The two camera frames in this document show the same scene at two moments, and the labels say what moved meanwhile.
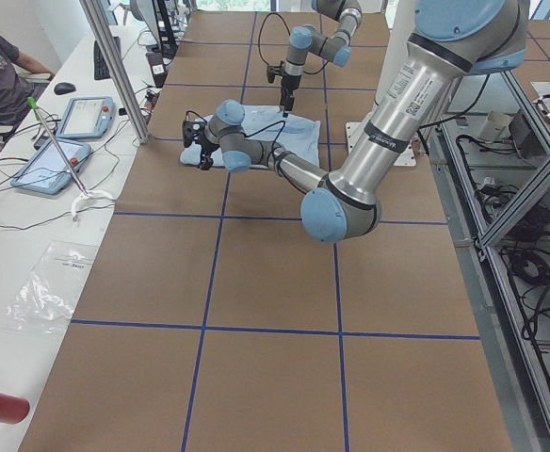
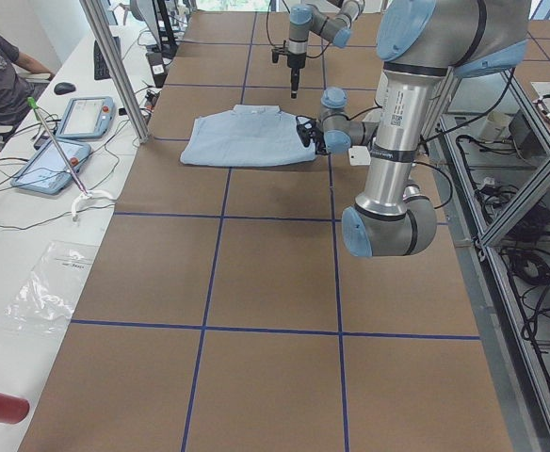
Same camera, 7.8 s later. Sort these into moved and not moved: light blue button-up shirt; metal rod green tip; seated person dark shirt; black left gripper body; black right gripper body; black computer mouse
Moved: black right gripper body; black left gripper body
Not moved: seated person dark shirt; light blue button-up shirt; black computer mouse; metal rod green tip
